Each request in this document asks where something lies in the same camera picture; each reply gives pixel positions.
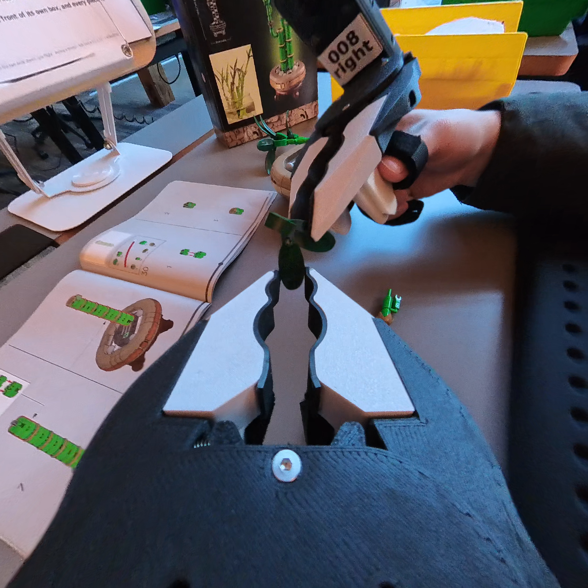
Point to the green plastic bin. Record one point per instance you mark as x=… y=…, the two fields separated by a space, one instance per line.
x=551 y=16

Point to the printed instruction sheet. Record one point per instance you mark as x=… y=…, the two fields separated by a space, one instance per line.
x=46 y=41

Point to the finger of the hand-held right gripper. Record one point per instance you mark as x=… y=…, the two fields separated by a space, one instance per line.
x=301 y=193
x=349 y=160

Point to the person's right hand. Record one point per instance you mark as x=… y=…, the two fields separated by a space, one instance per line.
x=450 y=151

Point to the yellow plastic bin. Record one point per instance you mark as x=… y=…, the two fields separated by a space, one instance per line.
x=459 y=69

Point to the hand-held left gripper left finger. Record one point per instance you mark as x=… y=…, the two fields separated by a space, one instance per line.
x=216 y=367

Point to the white document stand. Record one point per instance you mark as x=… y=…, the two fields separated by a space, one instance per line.
x=92 y=183

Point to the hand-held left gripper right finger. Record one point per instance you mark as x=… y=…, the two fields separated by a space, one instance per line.
x=363 y=367

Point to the green bamboo stalk model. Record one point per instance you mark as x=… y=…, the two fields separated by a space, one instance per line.
x=388 y=305

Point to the black toy set box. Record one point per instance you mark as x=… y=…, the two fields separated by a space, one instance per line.
x=197 y=69

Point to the person's right forearm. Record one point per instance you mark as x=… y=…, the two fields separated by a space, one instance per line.
x=542 y=151

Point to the tan round pot base model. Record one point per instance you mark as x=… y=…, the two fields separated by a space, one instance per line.
x=280 y=177

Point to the grey desk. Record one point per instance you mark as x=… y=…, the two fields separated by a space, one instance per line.
x=436 y=257

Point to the open instruction booklet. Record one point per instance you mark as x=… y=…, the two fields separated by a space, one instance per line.
x=183 y=220

